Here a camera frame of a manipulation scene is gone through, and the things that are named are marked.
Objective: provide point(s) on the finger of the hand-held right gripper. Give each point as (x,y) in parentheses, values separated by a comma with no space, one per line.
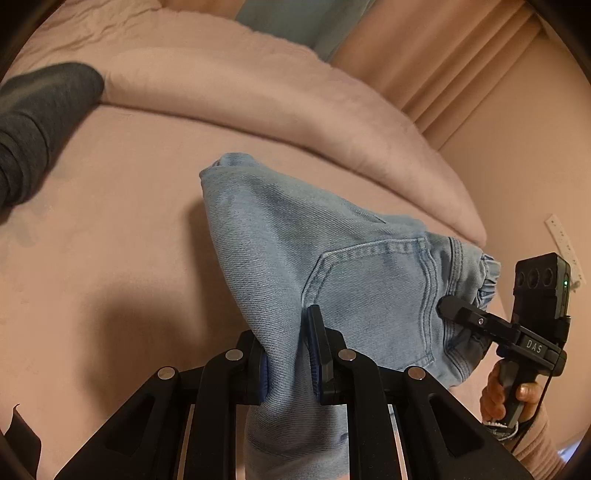
(471,318)

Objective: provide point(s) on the dark grey cloth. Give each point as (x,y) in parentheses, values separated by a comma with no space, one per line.
(41,120)

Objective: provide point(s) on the pink fluffy blanket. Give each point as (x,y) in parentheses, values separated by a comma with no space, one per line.
(277,92)

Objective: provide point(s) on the light blue denim pants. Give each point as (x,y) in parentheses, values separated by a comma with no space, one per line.
(323,240)

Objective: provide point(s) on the pink curtain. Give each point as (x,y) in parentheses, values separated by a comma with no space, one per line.
(452,60)

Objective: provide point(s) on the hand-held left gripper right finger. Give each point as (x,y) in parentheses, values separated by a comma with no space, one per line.
(315,360)

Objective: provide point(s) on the person's right hand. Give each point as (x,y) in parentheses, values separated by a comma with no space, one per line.
(493,397)

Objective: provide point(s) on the white power strip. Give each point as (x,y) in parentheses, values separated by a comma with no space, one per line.
(565,251)

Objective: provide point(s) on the light blue pillow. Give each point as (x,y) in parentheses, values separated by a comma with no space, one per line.
(318,27)

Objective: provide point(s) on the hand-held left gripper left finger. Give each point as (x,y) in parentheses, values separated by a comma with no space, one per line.
(263,383)

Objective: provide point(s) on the pink bed sheet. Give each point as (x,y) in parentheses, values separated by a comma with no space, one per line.
(138,207)

